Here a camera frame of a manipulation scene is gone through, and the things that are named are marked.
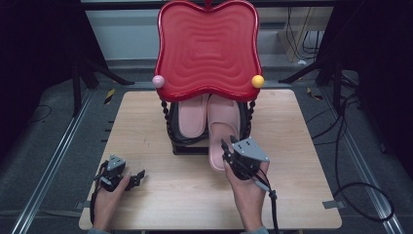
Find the beige wooden cabinet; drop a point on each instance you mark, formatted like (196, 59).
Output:
(311, 22)

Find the yellow black tape strip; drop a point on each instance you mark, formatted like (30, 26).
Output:
(110, 96)
(313, 94)

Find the person's right hand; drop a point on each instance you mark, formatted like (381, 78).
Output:
(248, 193)

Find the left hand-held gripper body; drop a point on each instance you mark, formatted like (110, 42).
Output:
(112, 170)

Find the dark curtain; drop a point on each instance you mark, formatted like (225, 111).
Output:
(35, 65)
(376, 65)

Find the red-topped black shoe rack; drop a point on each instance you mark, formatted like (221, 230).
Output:
(207, 48)

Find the grey tape piece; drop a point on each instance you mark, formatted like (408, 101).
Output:
(82, 205)
(333, 204)

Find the black metal stand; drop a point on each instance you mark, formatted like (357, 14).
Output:
(84, 78)
(328, 76)

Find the person's left hand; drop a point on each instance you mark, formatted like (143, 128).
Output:
(108, 198)

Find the metal floor rail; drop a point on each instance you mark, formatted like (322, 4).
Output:
(48, 169)
(363, 169)

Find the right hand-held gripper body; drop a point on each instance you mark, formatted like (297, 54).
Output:
(248, 156)

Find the pink slipper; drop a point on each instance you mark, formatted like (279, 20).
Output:
(224, 118)
(191, 113)

